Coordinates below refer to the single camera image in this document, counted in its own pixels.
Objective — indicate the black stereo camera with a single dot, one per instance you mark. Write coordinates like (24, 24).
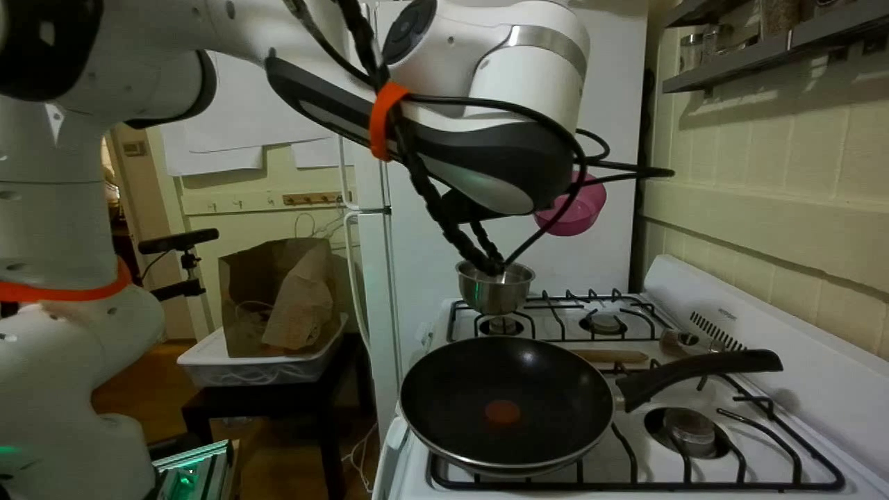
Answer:
(181, 240)

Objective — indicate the black side table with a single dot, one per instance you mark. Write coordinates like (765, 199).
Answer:
(334, 434)

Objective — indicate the metal spice rack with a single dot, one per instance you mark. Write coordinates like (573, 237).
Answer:
(741, 66)

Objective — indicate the black frying pan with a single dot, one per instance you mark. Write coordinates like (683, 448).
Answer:
(504, 399)

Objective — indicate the steel pot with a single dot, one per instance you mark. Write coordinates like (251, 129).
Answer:
(497, 291)

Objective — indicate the white gas stove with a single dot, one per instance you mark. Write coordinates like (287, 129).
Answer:
(834, 370)

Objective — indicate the green lit control box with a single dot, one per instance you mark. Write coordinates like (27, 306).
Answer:
(191, 474)

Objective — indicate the black stove grate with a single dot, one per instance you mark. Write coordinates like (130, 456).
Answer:
(648, 484)
(556, 299)

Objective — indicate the round gas burner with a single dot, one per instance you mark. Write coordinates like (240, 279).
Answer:
(606, 324)
(691, 433)
(504, 326)

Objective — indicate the purple plastic bowl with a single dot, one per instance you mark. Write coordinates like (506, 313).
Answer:
(580, 213)

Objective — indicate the white refrigerator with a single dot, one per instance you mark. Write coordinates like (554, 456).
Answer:
(612, 120)

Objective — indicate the white plastic bin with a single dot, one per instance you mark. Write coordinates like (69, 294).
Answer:
(269, 370)

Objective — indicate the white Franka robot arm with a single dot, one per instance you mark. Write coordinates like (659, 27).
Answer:
(73, 185)

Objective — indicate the brown paper bag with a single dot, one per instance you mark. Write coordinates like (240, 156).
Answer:
(280, 295)

